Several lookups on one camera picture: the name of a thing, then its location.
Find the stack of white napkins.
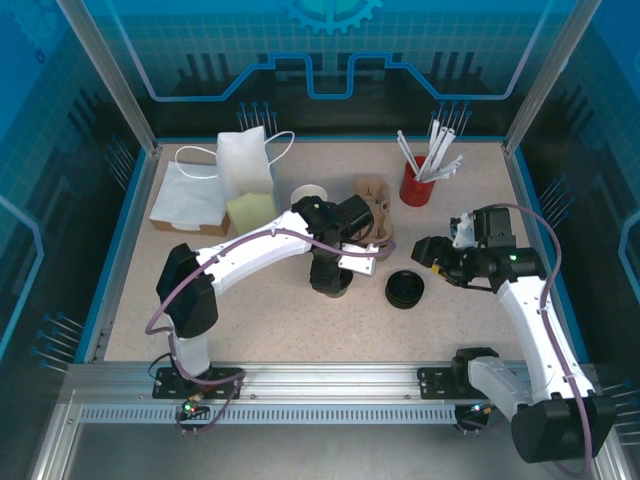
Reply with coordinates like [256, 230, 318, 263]
[149, 159, 231, 232]

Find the stack of black cup lids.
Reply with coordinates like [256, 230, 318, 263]
[383, 269, 426, 310]

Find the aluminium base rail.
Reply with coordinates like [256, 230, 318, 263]
[67, 360, 596, 401]

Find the right black mount plate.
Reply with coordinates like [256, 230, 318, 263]
[417, 366, 511, 400]

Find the slotted grey cable duct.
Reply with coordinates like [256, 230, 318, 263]
[79, 404, 459, 426]

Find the right aluminium frame post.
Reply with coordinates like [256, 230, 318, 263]
[502, 0, 604, 155]

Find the grey metal front panel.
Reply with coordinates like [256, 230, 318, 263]
[29, 389, 631, 480]

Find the white and green paper bag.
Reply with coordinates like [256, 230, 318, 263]
[174, 125, 296, 234]

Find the aluminium frame post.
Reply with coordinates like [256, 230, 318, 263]
[502, 0, 604, 155]
[55, 0, 162, 155]

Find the stack of white paper cups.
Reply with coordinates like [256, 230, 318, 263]
[290, 183, 329, 206]

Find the left aluminium frame post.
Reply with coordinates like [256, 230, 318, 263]
[55, 0, 162, 155]

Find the left black mount plate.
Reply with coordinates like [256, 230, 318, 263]
[152, 366, 245, 401]

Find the red straw holder cup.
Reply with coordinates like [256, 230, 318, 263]
[398, 155, 437, 207]

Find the left small LED connector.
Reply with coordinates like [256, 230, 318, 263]
[182, 394, 211, 417]

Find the white paper-wrapped straw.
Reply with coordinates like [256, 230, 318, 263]
[430, 125, 450, 176]
[419, 153, 464, 180]
[397, 129, 422, 174]
[427, 119, 440, 174]
[433, 128, 457, 176]
[422, 162, 459, 182]

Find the black mount plate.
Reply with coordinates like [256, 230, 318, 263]
[152, 366, 245, 401]
[417, 366, 511, 400]

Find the brown pulp cup carrier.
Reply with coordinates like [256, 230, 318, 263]
[352, 175, 392, 236]

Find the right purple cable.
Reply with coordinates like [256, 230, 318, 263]
[452, 202, 599, 476]

